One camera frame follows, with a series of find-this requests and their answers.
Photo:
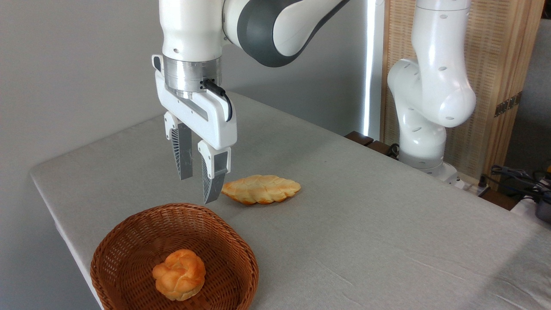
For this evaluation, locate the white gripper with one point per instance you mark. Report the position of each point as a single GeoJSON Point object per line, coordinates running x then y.
{"type": "Point", "coordinates": [206, 120]}

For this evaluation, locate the round knotted bread roll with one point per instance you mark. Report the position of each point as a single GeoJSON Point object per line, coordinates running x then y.
{"type": "Point", "coordinates": [178, 275]}

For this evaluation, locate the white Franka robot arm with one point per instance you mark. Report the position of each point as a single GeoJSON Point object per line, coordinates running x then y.
{"type": "Point", "coordinates": [434, 86]}

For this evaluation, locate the long braided bread loaf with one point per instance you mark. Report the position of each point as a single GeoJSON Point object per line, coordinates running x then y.
{"type": "Point", "coordinates": [262, 189]}

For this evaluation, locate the brown wicker basket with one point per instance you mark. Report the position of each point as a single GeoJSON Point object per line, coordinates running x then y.
{"type": "Point", "coordinates": [129, 249]}

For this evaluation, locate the dark brown wooden block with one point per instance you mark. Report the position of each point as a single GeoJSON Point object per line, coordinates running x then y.
{"type": "Point", "coordinates": [381, 148]}
{"type": "Point", "coordinates": [358, 137]}

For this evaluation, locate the white power strip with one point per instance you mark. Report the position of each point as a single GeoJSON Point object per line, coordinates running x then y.
{"type": "Point", "coordinates": [471, 187]}

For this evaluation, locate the metal screen hinge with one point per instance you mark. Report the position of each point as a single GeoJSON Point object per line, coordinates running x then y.
{"type": "Point", "coordinates": [508, 104]}

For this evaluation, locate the wooden folding screen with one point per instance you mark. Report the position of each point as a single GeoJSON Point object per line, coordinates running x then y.
{"type": "Point", "coordinates": [495, 51]}

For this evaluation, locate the grey box device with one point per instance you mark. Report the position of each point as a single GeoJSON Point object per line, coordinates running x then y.
{"type": "Point", "coordinates": [544, 213]}

